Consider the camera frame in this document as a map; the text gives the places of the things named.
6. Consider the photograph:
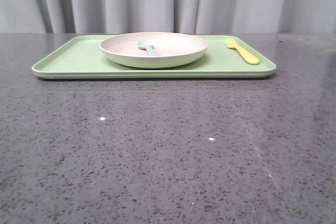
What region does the light green rectangular tray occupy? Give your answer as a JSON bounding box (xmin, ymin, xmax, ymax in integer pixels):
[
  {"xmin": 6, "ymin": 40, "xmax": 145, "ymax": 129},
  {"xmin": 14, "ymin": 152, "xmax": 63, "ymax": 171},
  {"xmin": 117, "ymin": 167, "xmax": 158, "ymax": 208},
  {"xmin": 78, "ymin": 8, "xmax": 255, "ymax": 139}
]
[{"xmin": 32, "ymin": 35, "xmax": 276, "ymax": 79}]

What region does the pale pink round plate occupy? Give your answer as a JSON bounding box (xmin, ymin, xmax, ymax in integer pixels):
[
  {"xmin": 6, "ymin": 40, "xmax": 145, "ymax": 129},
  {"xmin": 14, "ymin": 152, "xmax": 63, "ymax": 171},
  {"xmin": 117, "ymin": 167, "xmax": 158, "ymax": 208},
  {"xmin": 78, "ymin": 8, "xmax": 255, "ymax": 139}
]
[{"xmin": 100, "ymin": 32, "xmax": 209, "ymax": 68}]

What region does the yellow plastic fork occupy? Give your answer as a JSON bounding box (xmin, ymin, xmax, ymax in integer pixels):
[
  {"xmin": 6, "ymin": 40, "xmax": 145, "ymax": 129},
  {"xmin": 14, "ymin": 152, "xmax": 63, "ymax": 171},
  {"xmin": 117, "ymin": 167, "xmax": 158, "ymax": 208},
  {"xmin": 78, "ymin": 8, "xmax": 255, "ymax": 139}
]
[{"xmin": 226, "ymin": 39, "xmax": 260, "ymax": 65}]

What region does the grey pleated curtain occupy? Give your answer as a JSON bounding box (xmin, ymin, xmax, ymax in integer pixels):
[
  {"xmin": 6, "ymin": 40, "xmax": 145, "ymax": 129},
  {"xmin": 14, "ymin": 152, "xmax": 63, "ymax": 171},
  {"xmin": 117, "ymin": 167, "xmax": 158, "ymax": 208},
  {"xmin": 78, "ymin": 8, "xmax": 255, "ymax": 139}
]
[{"xmin": 1, "ymin": 0, "xmax": 335, "ymax": 34}]

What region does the light blue plastic spoon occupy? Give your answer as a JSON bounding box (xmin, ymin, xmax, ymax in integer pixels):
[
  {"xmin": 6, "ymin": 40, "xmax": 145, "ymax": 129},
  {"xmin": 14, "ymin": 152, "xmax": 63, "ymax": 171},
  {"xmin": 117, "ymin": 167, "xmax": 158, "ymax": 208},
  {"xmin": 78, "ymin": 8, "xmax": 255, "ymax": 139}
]
[{"xmin": 138, "ymin": 39, "xmax": 160, "ymax": 57}]

